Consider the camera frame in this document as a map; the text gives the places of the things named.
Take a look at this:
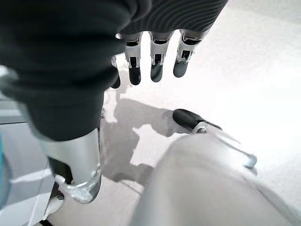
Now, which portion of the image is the dark right robot hand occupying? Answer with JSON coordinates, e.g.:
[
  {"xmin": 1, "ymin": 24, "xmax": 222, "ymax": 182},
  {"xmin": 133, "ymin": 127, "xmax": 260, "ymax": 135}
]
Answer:
[{"xmin": 0, "ymin": 0, "xmax": 228, "ymax": 212}]

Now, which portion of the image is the teal object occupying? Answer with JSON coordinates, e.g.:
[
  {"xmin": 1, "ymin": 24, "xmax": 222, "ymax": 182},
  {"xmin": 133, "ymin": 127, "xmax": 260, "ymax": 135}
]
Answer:
[{"xmin": 0, "ymin": 133, "xmax": 12, "ymax": 209}]

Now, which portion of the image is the black robot foot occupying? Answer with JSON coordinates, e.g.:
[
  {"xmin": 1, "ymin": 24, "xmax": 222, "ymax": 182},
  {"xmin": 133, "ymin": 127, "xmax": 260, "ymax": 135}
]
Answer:
[{"xmin": 172, "ymin": 108, "xmax": 223, "ymax": 134}]

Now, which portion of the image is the light grey robot leg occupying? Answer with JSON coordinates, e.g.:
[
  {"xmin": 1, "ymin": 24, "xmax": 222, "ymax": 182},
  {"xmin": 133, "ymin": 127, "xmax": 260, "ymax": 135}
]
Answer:
[{"xmin": 131, "ymin": 126, "xmax": 301, "ymax": 226}]

